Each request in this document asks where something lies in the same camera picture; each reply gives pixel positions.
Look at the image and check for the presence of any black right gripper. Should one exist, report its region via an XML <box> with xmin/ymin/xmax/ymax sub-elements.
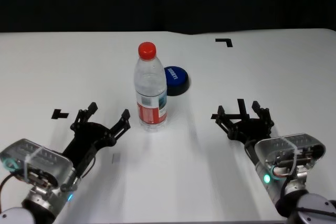
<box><xmin>215</xmin><ymin>100</ymin><xmax>275</xmax><ymax>145</ymax></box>

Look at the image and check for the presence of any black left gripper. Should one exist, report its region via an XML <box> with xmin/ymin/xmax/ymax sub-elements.
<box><xmin>62</xmin><ymin>102</ymin><xmax>131</xmax><ymax>177</ymax></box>

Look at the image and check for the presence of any blue round push button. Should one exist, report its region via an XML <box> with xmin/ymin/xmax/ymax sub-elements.
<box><xmin>164</xmin><ymin>65</ymin><xmax>191</xmax><ymax>97</ymax></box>

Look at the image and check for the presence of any clear red-capped water bottle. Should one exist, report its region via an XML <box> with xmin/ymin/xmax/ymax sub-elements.
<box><xmin>133</xmin><ymin>41</ymin><xmax>169</xmax><ymax>133</ymax></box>

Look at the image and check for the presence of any long black T tape mark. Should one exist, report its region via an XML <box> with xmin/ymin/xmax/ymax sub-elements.
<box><xmin>211</xmin><ymin>99</ymin><xmax>250</xmax><ymax>120</ymax></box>

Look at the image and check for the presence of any short black T tape mark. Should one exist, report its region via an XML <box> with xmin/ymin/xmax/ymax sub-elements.
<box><xmin>51</xmin><ymin>109</ymin><xmax>69</xmax><ymax>121</ymax></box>

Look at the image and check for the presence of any black L-shaped tape mark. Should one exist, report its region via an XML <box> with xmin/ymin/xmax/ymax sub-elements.
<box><xmin>215</xmin><ymin>38</ymin><xmax>234</xmax><ymax>48</ymax></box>

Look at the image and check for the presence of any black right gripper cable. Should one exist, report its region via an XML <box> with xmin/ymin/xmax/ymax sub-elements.
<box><xmin>244</xmin><ymin>142</ymin><xmax>260</xmax><ymax>168</ymax></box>

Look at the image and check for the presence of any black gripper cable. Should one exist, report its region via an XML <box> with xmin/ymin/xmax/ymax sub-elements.
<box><xmin>78</xmin><ymin>144</ymin><xmax>98</xmax><ymax>180</ymax></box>
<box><xmin>244</xmin><ymin>142</ymin><xmax>260</xmax><ymax>168</ymax></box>

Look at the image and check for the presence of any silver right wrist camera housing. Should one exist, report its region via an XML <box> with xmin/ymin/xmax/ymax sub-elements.
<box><xmin>254</xmin><ymin>132</ymin><xmax>326</xmax><ymax>176</ymax></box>

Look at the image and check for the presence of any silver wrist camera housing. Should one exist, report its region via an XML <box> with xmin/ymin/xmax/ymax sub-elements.
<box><xmin>0</xmin><ymin>138</ymin><xmax>74</xmax><ymax>189</ymax></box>
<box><xmin>254</xmin><ymin>132</ymin><xmax>326</xmax><ymax>176</ymax></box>

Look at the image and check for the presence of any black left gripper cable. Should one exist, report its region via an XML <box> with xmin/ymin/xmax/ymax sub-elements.
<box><xmin>78</xmin><ymin>144</ymin><xmax>98</xmax><ymax>180</ymax></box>

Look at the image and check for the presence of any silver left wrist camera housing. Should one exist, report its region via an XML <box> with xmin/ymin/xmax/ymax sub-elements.
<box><xmin>0</xmin><ymin>138</ymin><xmax>74</xmax><ymax>189</ymax></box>

